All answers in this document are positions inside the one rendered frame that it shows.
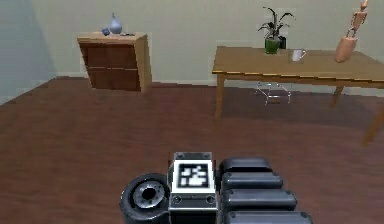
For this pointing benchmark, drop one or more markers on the brown wooden table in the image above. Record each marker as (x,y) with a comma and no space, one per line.
(300,66)

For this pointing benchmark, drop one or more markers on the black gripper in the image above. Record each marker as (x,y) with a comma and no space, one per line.
(146,196)

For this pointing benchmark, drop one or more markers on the white mug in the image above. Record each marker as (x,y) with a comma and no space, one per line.
(297,55)

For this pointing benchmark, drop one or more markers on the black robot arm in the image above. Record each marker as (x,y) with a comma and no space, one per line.
(246,190)

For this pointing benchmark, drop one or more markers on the wooden mannequin figure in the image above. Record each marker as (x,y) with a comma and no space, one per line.
(350,40)

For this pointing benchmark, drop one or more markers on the small black box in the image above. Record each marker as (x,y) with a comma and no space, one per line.
(283,42)

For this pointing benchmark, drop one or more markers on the blue grey vase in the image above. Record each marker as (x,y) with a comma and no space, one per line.
(115,25)

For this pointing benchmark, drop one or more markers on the small blue ball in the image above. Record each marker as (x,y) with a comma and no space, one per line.
(105,31)

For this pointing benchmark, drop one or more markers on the brown wooden chest of drawers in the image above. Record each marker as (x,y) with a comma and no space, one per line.
(115,61)

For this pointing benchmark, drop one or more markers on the dark flat remote control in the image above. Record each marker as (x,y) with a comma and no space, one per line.
(127,34)

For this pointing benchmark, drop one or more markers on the house plant in green pot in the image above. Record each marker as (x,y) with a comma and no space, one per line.
(274,36)

